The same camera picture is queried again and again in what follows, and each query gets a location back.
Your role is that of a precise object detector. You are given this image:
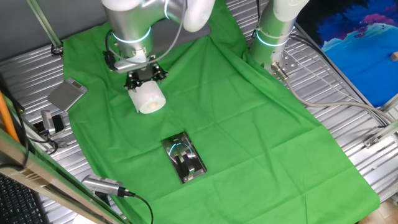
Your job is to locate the black smartphone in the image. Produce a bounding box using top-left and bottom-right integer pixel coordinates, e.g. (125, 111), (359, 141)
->
(32, 113), (66, 135)

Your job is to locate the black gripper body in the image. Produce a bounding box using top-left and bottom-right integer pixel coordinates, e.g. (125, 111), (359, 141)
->
(133, 63), (160, 83)

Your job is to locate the orange pole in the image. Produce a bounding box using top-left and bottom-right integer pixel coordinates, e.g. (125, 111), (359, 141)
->
(0, 91), (20, 144)

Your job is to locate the thick grey base cable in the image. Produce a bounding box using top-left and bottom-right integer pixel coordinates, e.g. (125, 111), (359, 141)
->
(270, 62), (397, 125)

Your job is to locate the silver ribbed camera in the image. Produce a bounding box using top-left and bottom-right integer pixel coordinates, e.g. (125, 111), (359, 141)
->
(81, 174), (136, 198)

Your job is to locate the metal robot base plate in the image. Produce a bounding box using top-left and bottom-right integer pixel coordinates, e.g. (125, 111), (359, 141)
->
(272, 51), (300, 75)

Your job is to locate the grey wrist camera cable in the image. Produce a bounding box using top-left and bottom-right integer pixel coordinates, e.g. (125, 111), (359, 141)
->
(107, 0), (188, 67)

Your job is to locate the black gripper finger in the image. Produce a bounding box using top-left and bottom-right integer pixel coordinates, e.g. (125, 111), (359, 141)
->
(152, 62), (169, 83)
(124, 70), (141, 92)

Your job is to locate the black keyboard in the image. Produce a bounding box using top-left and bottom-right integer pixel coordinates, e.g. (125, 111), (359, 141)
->
(0, 174), (49, 224)

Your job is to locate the white toilet paper roll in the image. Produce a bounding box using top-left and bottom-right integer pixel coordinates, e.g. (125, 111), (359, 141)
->
(127, 80), (167, 114)

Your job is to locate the aluminium profile rail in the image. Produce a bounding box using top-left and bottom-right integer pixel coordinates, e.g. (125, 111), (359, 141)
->
(363, 119), (398, 149)

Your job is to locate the green cloth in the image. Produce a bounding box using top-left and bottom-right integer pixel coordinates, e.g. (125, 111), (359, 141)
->
(62, 0), (381, 224)

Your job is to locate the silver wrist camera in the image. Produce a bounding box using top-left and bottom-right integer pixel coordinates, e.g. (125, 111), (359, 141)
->
(113, 57), (149, 73)

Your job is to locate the black camera cable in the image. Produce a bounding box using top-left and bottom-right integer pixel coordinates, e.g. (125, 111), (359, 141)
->
(124, 190), (155, 224)

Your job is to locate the blue abstract poster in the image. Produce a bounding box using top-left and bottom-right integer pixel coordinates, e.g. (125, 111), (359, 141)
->
(297, 0), (398, 108)

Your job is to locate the aluminium pole with black foot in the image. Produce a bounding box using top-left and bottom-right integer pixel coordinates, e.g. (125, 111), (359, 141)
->
(26, 0), (65, 57)

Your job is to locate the wooden desk edge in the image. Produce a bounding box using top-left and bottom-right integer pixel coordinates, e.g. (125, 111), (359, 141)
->
(0, 129), (128, 224)

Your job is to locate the silver digital kitchen scale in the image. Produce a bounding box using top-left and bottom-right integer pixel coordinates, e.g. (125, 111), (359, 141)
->
(46, 77), (88, 112)

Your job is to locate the gray clamp tool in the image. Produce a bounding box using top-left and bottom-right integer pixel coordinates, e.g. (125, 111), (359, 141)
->
(41, 110), (57, 135)

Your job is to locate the black cable plug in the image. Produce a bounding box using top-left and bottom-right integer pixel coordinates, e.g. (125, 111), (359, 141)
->
(103, 49), (118, 71)

